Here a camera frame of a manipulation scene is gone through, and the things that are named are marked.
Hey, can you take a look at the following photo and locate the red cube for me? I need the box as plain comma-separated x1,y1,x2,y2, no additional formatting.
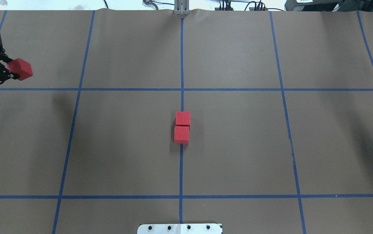
7,58,33,81
175,111,191,128
174,126,190,145

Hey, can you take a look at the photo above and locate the black box with label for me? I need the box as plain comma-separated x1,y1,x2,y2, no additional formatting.
284,0,345,12

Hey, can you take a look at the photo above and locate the aluminium frame post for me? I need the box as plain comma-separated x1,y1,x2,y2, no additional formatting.
174,0,190,16

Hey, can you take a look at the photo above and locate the white pedestal column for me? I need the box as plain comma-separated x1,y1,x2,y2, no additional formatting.
137,223,223,234

